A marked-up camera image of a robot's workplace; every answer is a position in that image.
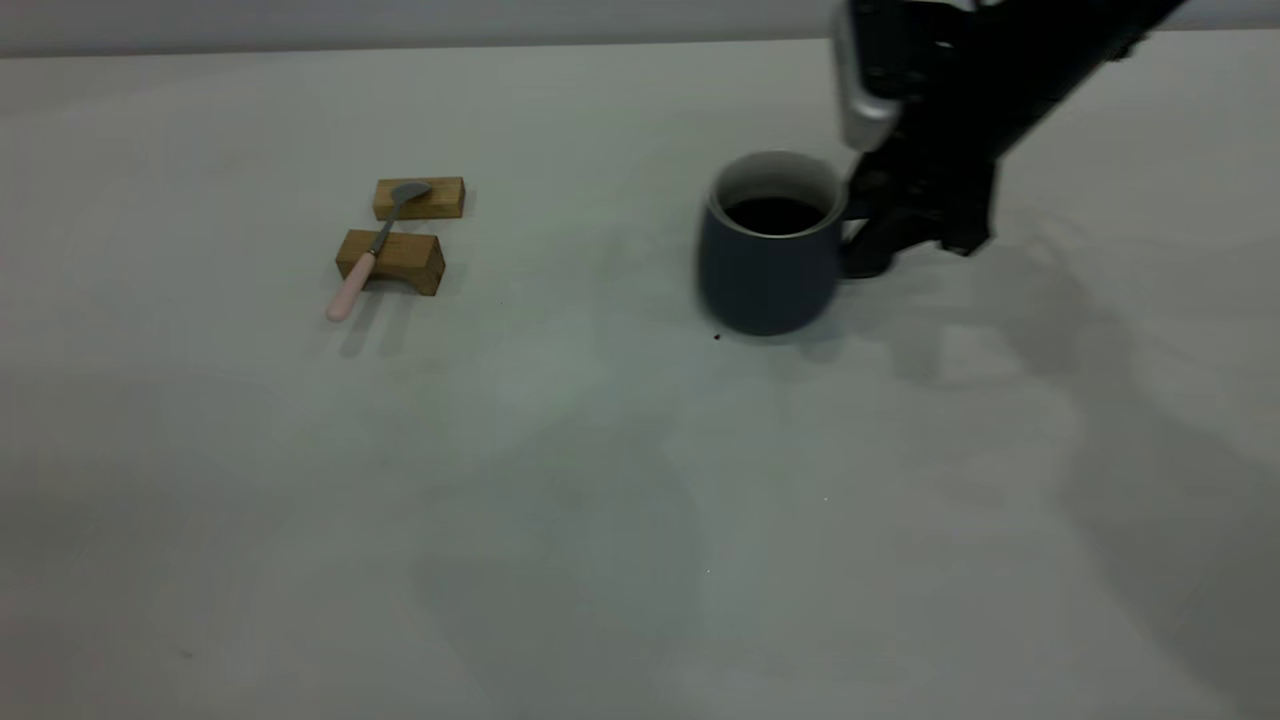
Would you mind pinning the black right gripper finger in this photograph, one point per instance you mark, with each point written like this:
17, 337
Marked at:
868, 250
968, 225

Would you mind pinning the dark grey ceramic cup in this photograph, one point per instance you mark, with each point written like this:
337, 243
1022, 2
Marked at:
765, 280

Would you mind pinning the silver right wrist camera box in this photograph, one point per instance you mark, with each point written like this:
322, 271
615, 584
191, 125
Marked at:
868, 80

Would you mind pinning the notched wooden block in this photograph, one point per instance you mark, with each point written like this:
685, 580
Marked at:
410, 260

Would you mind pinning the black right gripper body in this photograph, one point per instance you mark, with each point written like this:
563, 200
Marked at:
925, 185

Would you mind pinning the flat wooden block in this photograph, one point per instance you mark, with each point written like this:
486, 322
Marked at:
440, 200

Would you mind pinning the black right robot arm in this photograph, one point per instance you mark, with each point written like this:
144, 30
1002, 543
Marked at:
1050, 60

